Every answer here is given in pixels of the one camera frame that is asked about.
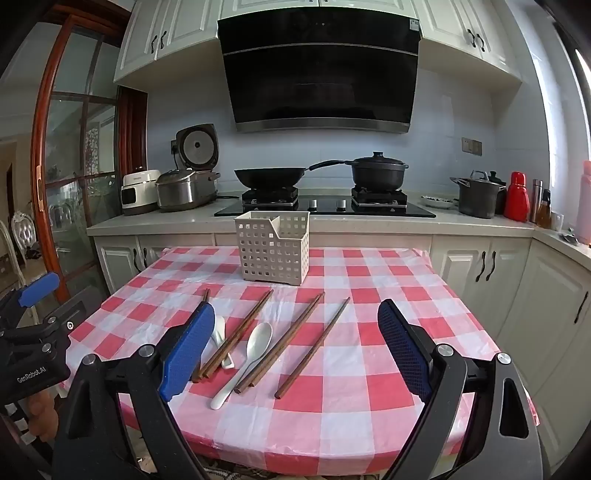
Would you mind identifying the black lidded cooking pot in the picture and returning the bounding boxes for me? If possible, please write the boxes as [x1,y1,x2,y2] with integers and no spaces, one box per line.
[348,152,409,191]

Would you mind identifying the red thermos jug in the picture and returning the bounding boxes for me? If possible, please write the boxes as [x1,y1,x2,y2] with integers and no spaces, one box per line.
[504,171,530,223]

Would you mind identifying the open silver rice cooker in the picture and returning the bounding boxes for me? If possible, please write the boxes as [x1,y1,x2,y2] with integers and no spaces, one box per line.
[156,124,219,212]

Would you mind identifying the white perforated utensil basket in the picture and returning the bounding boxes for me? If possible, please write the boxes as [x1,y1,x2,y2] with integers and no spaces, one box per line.
[235,211,310,286]

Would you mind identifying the red wooden glass door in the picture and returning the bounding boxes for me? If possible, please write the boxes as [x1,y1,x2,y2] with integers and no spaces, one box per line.
[30,1,147,303]

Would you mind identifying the red white checkered tablecloth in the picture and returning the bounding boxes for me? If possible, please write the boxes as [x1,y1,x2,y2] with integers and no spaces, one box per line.
[66,247,498,476]

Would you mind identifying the brown sauce bottle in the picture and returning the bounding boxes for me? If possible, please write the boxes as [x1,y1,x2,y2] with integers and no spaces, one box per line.
[536,188,552,229]

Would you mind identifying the white cabinets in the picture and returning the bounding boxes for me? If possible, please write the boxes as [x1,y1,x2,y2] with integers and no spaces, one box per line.
[91,232,591,471]
[113,1,522,92]

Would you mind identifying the white ceramic spoon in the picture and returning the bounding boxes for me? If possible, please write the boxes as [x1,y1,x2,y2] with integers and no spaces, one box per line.
[209,322,273,410]
[211,315,235,370]

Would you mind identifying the black glass gas stove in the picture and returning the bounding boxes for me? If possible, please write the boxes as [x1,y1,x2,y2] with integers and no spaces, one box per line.
[214,186,436,218]

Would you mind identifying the black wok pan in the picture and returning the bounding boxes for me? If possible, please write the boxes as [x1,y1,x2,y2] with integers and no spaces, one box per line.
[235,160,353,190]

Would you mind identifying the black range hood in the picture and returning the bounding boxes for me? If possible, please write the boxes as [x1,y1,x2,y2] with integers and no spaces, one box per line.
[217,13,422,134]

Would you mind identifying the steel vacuum flask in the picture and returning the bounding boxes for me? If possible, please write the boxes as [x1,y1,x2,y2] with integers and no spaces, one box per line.
[529,179,544,224]

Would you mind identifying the white lower cabinets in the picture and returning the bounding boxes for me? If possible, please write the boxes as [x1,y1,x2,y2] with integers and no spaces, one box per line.
[91,232,591,471]

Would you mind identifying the white upper cabinets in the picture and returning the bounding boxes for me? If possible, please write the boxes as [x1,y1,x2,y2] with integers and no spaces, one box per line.
[113,1,522,92]

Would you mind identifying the small white plate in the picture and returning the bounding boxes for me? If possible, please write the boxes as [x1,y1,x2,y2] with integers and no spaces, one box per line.
[421,195,456,210]

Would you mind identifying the pink water bottle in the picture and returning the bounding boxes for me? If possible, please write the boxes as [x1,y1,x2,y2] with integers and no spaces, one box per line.
[575,161,591,246]

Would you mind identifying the white small cooker appliance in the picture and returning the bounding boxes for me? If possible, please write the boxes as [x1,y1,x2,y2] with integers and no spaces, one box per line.
[120,169,160,216]

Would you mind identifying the dark grey stock pot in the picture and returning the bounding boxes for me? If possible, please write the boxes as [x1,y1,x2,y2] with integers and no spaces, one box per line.
[450,170,506,219]

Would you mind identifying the wall power socket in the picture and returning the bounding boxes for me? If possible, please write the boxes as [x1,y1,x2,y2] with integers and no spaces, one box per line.
[461,137,483,156]

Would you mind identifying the person's left hand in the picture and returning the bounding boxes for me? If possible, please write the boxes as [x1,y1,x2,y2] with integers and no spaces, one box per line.
[27,389,58,442]

